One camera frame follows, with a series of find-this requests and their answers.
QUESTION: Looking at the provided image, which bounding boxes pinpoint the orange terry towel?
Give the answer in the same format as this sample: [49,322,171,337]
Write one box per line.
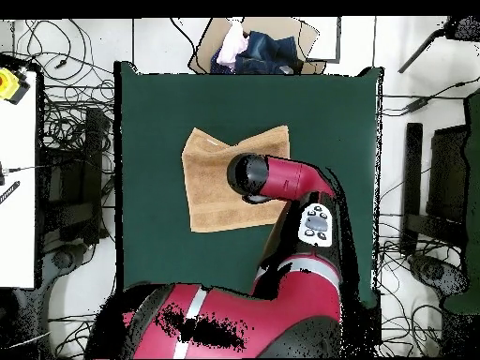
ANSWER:
[181,124,291,233]

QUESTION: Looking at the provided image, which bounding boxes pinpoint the black flat panel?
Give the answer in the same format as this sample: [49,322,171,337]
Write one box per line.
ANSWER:
[427,124,469,222]

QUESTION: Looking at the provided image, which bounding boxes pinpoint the dark green table cloth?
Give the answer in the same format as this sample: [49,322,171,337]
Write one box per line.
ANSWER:
[112,60,385,308]

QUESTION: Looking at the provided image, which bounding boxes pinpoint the blue denim jeans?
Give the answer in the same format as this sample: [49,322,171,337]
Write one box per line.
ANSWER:
[209,30,305,75]

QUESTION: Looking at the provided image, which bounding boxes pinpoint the pink garment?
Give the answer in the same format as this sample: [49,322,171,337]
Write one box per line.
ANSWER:
[216,20,251,72]

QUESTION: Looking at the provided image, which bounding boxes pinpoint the black equipment stand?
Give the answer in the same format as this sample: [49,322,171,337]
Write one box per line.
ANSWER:
[37,106,115,247]

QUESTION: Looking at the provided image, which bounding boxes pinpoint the brown cardboard box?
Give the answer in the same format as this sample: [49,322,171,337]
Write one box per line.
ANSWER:
[187,16,327,75]

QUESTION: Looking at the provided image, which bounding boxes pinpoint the black upright bar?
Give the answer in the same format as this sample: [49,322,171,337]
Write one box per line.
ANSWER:
[399,122,424,256]

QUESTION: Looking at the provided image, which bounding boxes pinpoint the grey round stand base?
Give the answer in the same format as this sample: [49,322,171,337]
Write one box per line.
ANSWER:
[38,239,91,359]
[406,252,470,301]

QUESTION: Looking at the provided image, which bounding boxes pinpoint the white desk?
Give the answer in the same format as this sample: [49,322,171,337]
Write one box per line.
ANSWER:
[0,70,38,290]

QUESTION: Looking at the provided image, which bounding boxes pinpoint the yellow emergency stop button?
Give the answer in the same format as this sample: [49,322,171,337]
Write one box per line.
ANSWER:
[0,67,32,106]

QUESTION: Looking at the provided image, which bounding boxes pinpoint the black tripod leg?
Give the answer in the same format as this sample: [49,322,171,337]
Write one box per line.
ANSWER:
[397,15,480,74]

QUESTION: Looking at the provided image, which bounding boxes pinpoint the black cable tangle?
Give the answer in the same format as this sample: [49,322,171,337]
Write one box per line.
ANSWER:
[48,303,102,360]
[12,18,116,151]
[376,175,464,357]

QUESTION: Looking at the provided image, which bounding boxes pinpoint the black cable with plug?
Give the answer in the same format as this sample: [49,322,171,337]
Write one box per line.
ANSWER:
[382,76,480,115]

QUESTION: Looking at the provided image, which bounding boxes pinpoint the black ribbed strap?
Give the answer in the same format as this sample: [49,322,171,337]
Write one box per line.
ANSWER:
[0,180,22,206]

